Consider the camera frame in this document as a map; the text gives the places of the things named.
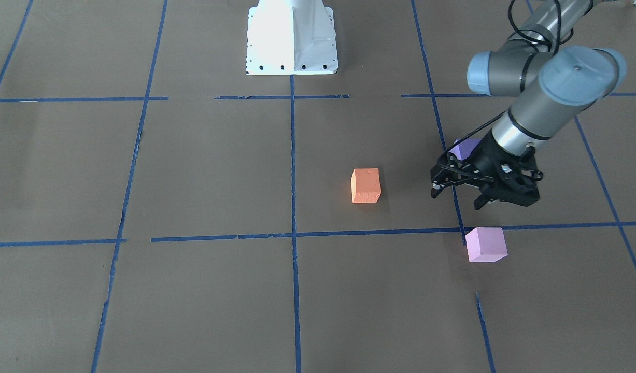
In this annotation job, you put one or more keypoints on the dark purple foam cube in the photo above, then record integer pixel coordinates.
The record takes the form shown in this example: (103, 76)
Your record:
(464, 149)

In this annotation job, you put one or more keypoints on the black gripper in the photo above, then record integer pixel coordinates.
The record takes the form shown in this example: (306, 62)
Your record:
(484, 158)

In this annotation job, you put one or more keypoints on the orange foam cube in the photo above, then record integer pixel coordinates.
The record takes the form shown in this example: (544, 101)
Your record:
(365, 185)

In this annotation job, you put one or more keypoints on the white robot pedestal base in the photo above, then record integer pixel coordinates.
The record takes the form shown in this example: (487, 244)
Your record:
(291, 38)

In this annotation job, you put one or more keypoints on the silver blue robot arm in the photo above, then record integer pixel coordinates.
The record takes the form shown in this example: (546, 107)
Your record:
(551, 85)

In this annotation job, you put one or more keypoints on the light pink foam cube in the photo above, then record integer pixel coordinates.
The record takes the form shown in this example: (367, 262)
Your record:
(486, 244)

